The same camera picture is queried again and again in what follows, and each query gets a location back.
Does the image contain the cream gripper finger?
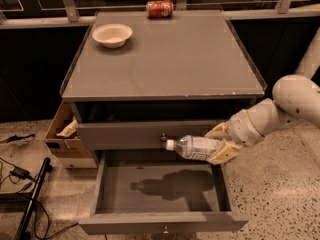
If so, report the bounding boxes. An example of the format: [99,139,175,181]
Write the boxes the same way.
[205,122,230,139]
[208,140,242,165]

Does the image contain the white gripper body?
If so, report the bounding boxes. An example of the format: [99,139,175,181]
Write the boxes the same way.
[227,110,264,147]

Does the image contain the clear blue-label plastic bottle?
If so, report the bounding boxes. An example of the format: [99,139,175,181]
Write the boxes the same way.
[166,135,221,161]

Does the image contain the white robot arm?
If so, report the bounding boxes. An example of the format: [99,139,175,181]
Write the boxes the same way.
[206,75,320,165]

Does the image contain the grey drawer cabinet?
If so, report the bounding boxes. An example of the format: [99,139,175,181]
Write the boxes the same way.
[59,9,268,165]

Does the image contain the grey open middle drawer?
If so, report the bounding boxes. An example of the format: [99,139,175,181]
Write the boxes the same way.
[80,150,248,235]

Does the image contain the grey top drawer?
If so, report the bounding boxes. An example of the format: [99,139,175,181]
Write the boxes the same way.
[69,100,254,151]

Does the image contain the orange soda can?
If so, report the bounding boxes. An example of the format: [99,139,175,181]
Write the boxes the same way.
[146,1,173,18]

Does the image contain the white paper bowl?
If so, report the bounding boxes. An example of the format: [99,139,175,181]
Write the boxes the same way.
[92,24,133,49]

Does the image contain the metal window railing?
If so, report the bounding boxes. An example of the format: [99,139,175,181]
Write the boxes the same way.
[0,0,320,28]

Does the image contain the crumpled paper wrapper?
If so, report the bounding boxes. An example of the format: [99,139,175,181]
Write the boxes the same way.
[57,120,77,138]

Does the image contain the cardboard box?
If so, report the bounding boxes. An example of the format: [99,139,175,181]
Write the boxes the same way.
[45,102,97,169]

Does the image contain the black pole stand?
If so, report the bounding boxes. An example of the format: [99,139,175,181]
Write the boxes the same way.
[14,157,52,240]

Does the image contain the white pipe post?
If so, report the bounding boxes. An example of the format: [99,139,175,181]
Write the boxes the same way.
[295,27,320,79]

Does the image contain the black cable on floor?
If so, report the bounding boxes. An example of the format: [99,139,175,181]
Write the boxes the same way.
[0,133,36,144]

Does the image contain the black power adapter cable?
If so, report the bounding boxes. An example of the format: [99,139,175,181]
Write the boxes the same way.
[0,157,38,185]

